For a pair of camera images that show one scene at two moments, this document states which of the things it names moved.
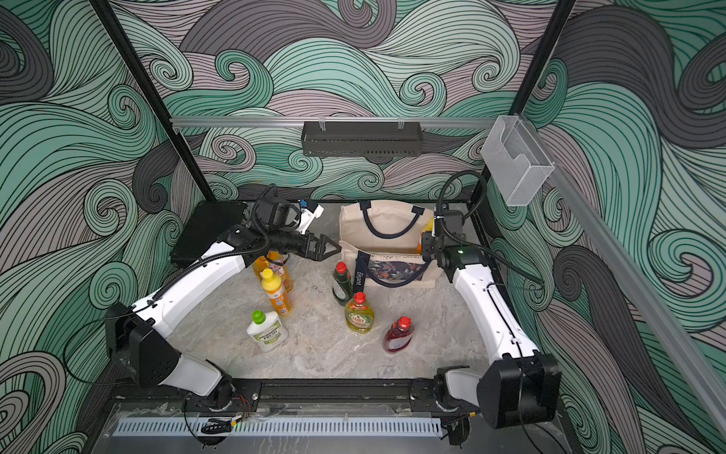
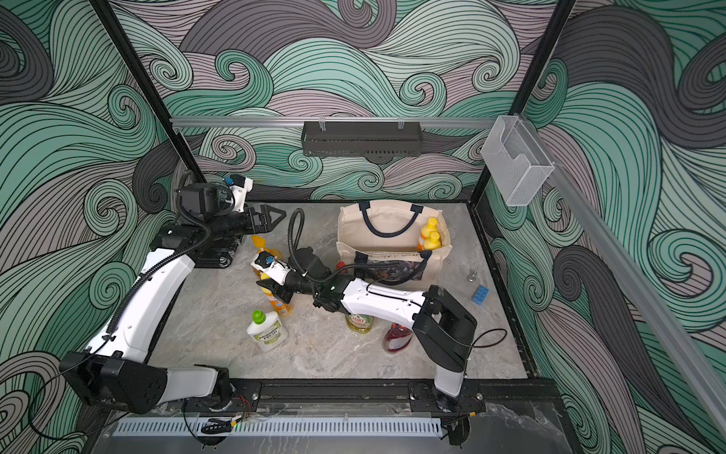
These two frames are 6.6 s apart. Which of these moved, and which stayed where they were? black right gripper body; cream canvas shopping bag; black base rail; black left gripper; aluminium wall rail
Moved: black left gripper; black right gripper body
Stayed: cream canvas shopping bag; aluminium wall rail; black base rail
